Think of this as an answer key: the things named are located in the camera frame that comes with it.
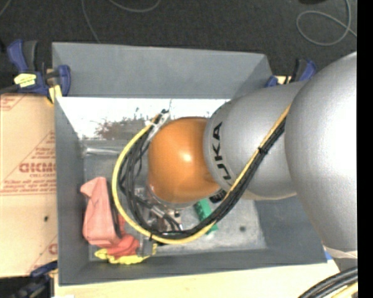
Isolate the yellow soft toy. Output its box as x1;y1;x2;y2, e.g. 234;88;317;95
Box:
94;243;159;266

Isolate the pink cloth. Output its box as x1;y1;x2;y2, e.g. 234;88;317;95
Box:
80;176;127;248

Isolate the grey metal bin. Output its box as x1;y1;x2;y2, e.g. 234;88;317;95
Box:
51;42;328;286

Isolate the red cloth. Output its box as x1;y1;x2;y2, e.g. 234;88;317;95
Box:
106;215;141;257

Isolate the brown cardboard board red print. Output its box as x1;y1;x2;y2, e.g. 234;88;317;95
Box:
0;93;59;279

